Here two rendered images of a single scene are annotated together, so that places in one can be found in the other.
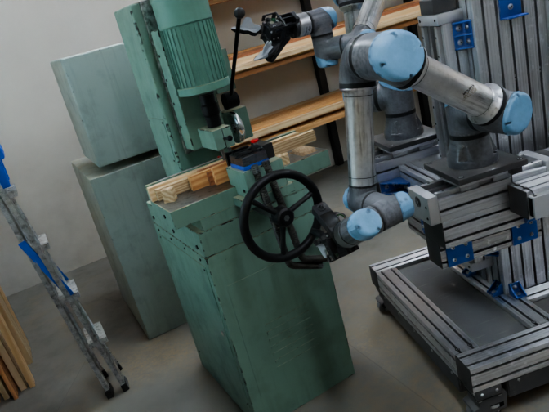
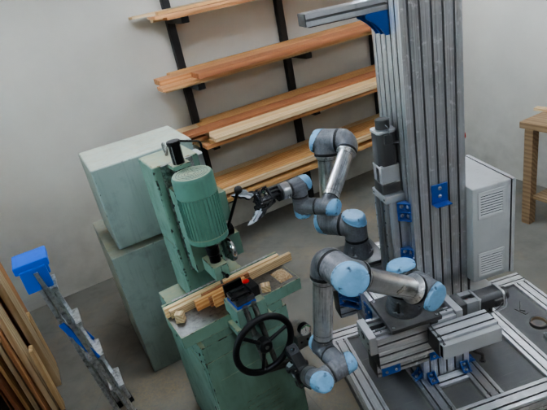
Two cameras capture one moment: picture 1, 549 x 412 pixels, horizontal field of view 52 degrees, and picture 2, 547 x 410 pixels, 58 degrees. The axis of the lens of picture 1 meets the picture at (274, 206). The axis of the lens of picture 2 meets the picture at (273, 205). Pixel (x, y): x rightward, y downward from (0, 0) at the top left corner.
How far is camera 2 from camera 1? 0.80 m
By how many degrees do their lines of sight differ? 6
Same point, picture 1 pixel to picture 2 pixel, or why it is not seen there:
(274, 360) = not seen: outside the picture
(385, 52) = (342, 282)
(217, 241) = (215, 352)
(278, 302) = (258, 386)
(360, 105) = (324, 293)
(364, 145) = (326, 317)
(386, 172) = not seen: hidden behind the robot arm
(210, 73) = (214, 233)
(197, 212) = (201, 335)
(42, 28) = (66, 94)
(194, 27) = (203, 202)
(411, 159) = not seen: hidden behind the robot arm
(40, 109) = (63, 161)
